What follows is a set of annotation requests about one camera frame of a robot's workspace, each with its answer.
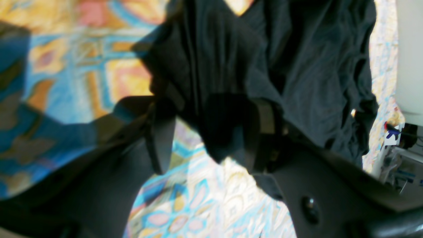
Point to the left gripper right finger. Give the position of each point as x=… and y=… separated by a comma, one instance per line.
x=327, y=196

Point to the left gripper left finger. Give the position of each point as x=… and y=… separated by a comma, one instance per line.
x=92, y=196

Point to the black t-shirt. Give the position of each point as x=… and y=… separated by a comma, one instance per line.
x=310, y=58

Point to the blue clamp upper left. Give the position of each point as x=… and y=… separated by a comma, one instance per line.
x=406, y=137

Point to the patterned tablecloth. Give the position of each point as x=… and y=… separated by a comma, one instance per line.
x=65, y=66

